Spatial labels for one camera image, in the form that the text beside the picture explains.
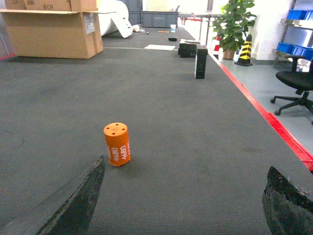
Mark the small black object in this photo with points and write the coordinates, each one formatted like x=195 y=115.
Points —
x=173 y=39

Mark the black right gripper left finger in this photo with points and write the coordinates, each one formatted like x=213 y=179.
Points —
x=68 y=211

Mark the white paper cup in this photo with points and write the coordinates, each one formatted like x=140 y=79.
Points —
x=172 y=28

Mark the white foam roll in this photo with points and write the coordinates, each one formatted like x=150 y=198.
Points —
x=114 y=16

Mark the yellow black traffic cone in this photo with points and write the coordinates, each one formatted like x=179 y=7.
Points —
x=245 y=55

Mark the stacked black boxes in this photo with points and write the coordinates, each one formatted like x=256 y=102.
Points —
x=187 y=48

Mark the green potted plant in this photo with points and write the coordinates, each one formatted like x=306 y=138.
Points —
x=233 y=25

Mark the steel shelf rack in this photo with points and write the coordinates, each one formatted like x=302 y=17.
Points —
x=297 y=37

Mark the white paper sheet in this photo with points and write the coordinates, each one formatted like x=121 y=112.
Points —
x=160 y=47

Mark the upright black box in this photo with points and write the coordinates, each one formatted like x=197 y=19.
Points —
x=200 y=61

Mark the grey plastic crate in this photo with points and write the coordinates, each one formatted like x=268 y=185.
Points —
x=153 y=18

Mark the orange cylindrical cap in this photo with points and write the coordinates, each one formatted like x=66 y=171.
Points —
x=117 y=142

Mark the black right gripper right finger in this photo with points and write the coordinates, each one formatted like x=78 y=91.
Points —
x=287 y=204

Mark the black office chair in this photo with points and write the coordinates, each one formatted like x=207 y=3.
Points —
x=301 y=81

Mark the large cardboard box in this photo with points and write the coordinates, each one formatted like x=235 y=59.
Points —
x=53 y=28

